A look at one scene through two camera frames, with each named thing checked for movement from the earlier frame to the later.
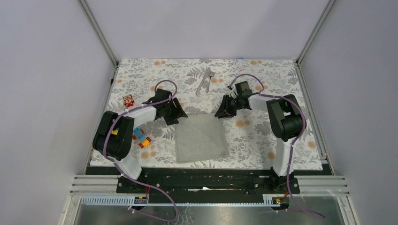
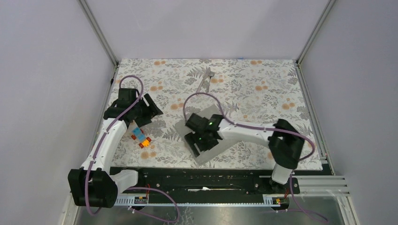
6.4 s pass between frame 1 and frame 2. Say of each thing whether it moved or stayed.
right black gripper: moved
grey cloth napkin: moved
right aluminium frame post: stayed
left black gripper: moved
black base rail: stayed
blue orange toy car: stayed
